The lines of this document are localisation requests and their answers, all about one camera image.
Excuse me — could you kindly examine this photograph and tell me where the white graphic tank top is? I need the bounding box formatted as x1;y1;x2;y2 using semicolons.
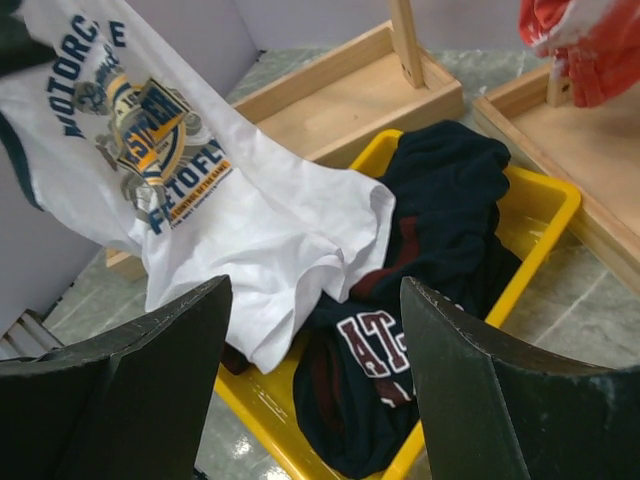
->
1;1;395;372

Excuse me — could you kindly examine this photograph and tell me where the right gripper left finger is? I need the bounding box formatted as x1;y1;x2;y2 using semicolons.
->
1;275;232;479

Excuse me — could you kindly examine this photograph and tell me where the right wooden clothes rack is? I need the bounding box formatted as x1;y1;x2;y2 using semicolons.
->
473;65;639;292

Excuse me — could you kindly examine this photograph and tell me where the yellow plastic bin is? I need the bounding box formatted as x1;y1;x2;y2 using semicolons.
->
215;129;580;479

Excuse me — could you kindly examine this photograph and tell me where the left wooden clothes rack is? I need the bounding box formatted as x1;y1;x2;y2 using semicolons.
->
104;0;465;286

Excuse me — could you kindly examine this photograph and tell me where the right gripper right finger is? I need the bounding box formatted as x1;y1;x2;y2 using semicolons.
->
400;277;639;479

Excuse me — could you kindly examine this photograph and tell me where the dark navy garment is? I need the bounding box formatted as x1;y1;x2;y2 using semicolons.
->
219;119;521;479

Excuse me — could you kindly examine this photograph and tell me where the wooden clothes rack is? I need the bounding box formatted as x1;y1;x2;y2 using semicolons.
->
104;0;465;286
473;65;639;292

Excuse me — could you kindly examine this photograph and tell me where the orange tie-dye garment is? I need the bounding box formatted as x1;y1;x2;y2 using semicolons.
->
518;0;639;108

